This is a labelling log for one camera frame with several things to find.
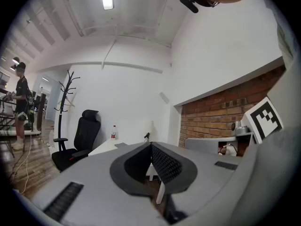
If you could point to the grey wall panel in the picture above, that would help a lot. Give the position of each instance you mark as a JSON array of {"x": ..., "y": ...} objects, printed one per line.
[{"x": 164, "y": 97}]

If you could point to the grey notebook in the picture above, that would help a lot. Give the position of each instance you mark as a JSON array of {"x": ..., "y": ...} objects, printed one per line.
[{"x": 121, "y": 145}]

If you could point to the black coat rack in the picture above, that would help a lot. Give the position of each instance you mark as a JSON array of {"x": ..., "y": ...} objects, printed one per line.
[{"x": 61, "y": 131}]

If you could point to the clear red-capped water bottle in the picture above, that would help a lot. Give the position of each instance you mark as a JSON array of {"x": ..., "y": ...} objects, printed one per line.
[{"x": 113, "y": 134}]

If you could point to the black clip-on camera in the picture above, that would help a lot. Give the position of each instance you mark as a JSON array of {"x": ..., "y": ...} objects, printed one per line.
[{"x": 147, "y": 135}]

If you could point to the wooden clothes hanger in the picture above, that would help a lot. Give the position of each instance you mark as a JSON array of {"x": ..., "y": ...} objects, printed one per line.
[{"x": 69, "y": 102}]

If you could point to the black office chair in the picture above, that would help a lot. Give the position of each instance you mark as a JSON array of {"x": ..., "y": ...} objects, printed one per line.
[{"x": 87, "y": 131}]

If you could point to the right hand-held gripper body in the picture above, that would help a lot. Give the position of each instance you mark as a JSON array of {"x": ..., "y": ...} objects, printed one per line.
[{"x": 265, "y": 121}]

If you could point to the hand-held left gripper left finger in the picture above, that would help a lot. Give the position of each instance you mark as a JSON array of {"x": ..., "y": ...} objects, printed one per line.
[{"x": 117, "y": 173}]

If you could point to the white shade brass table lamp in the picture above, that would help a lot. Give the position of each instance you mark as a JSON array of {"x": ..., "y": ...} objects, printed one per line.
[{"x": 150, "y": 127}]

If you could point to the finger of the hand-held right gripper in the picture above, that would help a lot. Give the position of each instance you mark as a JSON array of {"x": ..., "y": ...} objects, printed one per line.
[{"x": 202, "y": 143}]

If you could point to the black pendant lamp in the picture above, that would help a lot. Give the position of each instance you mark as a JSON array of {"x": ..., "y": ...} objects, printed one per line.
[{"x": 16, "y": 60}]

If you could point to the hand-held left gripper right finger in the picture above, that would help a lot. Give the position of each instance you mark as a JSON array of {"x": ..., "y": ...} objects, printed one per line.
[{"x": 188, "y": 175}]

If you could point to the person's white printed shirt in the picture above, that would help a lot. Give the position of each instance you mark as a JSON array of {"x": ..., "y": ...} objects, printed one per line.
[{"x": 275, "y": 15}]

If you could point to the black head-mounted camera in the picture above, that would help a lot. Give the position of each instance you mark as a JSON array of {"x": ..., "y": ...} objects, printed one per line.
[{"x": 189, "y": 3}]

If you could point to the grey gripper-mounted camera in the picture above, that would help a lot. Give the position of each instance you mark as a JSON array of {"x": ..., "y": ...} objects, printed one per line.
[{"x": 240, "y": 129}]

